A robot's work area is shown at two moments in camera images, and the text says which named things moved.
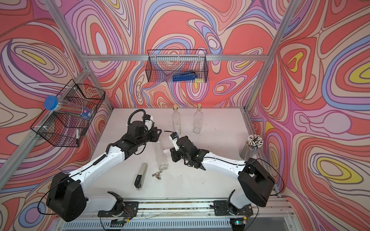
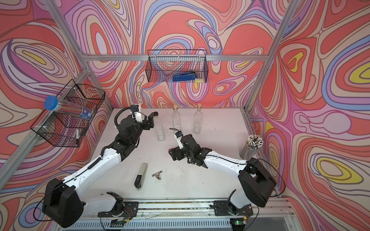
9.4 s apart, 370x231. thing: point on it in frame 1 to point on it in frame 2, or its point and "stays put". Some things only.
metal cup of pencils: (254, 142) stays put
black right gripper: (174, 152) stays put
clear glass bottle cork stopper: (176, 120) stays put
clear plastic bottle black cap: (161, 156) to (161, 134)
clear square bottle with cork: (198, 120) stays put
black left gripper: (154, 136) to (150, 121)
